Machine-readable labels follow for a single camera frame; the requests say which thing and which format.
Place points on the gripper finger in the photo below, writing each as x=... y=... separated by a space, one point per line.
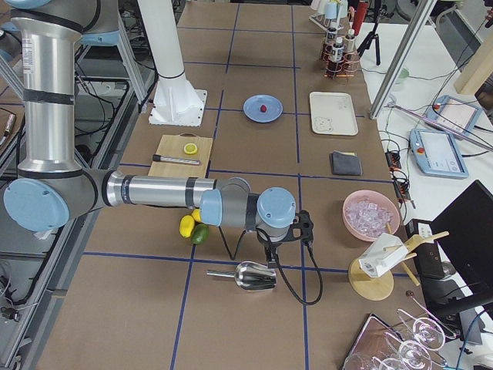
x=271 y=259

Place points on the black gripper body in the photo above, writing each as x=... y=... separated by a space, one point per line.
x=268 y=243

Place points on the blue plate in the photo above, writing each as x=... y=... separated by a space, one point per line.
x=251 y=108

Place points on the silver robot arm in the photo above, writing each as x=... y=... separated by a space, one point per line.
x=52 y=188

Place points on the steel ice scoop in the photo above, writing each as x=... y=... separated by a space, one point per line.
x=250 y=276

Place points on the pink bowl of ice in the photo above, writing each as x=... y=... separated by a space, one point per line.
x=368 y=214

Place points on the grey folded cloth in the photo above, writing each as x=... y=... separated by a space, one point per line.
x=345 y=164

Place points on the green lime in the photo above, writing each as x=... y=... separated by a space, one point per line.
x=200 y=234

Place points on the wooden cup stand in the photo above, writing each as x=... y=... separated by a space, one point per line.
x=377 y=289

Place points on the white paper carton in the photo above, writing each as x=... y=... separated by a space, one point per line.
x=382 y=255

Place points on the yellow lemon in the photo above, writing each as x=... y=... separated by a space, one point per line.
x=186 y=226
x=196 y=215

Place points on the cream bear tray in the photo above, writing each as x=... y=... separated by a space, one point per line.
x=332 y=113

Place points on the lemon half slice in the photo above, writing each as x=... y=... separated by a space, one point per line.
x=190 y=149

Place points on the wooden cutting board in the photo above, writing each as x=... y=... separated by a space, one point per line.
x=172 y=145

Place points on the blue teach pendant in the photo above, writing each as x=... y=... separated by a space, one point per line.
x=436 y=154

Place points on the steel muddler rod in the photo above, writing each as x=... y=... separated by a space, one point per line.
x=176 y=160

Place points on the black monitor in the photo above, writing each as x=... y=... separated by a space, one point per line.
x=468 y=220

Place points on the wine glass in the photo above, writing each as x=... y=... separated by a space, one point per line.
x=424 y=330
x=412 y=354

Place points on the dark drink bottle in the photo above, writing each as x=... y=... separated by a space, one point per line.
x=336 y=55
x=349 y=46
x=329 y=40

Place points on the pale green cup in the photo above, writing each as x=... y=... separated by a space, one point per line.
x=335 y=9

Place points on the copper wire bottle rack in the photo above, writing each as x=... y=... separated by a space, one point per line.
x=348 y=70

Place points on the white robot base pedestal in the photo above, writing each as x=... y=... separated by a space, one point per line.
x=175 y=102

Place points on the white wire cup rack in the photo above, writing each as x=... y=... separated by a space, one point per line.
x=323 y=22

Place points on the black camera tripod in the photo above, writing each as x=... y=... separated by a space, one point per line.
x=372 y=36

